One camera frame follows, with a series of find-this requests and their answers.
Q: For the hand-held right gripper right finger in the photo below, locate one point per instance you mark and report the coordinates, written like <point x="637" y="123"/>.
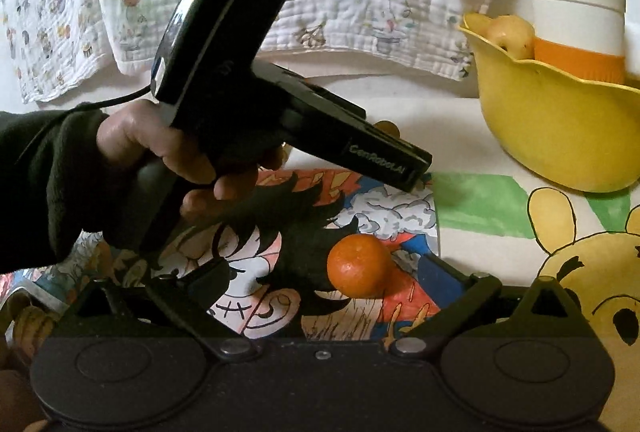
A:
<point x="440" y="277"/>

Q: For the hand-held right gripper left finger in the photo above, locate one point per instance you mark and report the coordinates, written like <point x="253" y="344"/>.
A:
<point x="210" y="282"/>

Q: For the mandarin orange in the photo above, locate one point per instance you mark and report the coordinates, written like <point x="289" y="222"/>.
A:
<point x="357" y="264"/>

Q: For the yellow plastic bowl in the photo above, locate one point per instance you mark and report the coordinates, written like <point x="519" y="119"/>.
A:
<point x="550" y="126"/>

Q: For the person's left hand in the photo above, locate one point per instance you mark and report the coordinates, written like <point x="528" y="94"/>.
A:
<point x="135" y="131"/>

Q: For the spiky-haired cartoon drawing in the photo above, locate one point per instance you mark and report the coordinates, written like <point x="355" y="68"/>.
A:
<point x="400" y="212"/>

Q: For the yellow bear drawing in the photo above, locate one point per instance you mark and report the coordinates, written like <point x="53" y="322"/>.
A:
<point x="575" y="272"/>

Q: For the striped pepino melon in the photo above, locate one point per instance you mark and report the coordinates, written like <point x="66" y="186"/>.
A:
<point x="35" y="332"/>

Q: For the brown kiwi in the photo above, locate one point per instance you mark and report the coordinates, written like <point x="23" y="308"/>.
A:
<point x="15" y="402"/>

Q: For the yellow pear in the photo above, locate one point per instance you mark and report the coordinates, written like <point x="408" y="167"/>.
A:
<point x="510" y="35"/>

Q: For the white cup with orange band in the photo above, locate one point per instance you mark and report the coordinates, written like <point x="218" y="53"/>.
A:
<point x="575" y="26"/>

